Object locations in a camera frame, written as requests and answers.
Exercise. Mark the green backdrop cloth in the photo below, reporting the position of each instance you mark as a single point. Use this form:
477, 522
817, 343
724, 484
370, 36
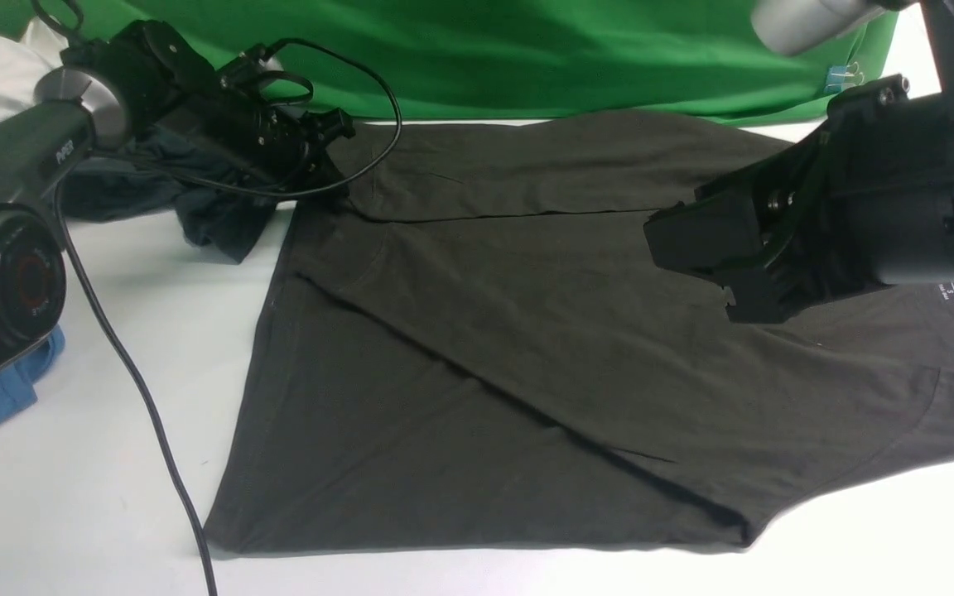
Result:
486, 60

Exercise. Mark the dark gray long-sleeve top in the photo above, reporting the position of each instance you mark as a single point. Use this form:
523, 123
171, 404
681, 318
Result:
473, 348

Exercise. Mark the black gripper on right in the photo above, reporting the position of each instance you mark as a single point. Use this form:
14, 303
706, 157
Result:
864, 202

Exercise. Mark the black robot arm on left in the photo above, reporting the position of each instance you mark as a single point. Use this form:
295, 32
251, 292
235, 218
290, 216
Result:
106, 93

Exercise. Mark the dark teal crumpled garment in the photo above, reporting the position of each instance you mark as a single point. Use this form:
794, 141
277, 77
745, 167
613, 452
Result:
103, 191

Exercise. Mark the blue binder clip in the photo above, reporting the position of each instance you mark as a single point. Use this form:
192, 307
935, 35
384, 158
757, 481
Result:
840, 78

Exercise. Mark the blue crumpled garment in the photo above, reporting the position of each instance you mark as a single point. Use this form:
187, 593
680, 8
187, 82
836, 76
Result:
17, 382

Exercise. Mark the gray robot arm on right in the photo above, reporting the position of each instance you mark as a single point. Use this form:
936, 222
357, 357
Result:
922, 54

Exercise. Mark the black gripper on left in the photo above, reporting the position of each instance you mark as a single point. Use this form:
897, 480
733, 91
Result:
250, 113

